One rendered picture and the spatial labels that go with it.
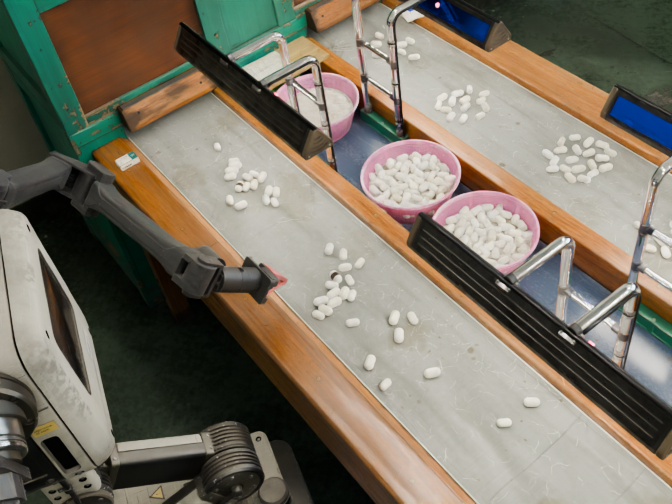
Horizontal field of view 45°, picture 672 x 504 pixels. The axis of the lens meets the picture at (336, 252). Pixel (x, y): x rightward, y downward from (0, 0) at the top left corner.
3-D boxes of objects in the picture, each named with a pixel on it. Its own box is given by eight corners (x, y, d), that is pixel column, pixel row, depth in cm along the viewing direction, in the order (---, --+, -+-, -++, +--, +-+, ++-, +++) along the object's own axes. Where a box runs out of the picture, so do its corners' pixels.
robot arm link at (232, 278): (214, 297, 172) (223, 274, 170) (197, 280, 176) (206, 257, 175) (239, 297, 177) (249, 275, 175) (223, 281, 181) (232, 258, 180)
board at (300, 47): (243, 105, 247) (242, 102, 246) (217, 84, 256) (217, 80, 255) (330, 57, 258) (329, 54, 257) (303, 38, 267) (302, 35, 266)
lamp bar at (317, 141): (306, 162, 185) (301, 138, 180) (174, 51, 222) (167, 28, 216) (334, 145, 188) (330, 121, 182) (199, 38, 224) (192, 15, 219)
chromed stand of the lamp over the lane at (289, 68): (291, 220, 225) (259, 89, 192) (252, 183, 237) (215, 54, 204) (345, 186, 231) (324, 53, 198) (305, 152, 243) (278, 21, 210)
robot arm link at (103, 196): (64, 200, 186) (82, 158, 184) (83, 202, 191) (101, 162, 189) (187, 304, 167) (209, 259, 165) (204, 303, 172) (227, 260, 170)
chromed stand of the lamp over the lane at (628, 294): (557, 469, 168) (577, 343, 135) (488, 404, 180) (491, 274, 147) (620, 415, 174) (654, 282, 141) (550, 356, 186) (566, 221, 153)
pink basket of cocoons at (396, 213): (433, 246, 212) (431, 221, 205) (345, 214, 224) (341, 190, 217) (478, 181, 226) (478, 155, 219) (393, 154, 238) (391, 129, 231)
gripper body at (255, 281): (253, 255, 185) (227, 254, 179) (277, 281, 179) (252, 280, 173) (241, 279, 187) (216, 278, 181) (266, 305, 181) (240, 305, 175)
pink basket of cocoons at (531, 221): (481, 313, 196) (481, 288, 189) (409, 252, 212) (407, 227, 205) (560, 255, 205) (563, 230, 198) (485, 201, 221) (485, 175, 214)
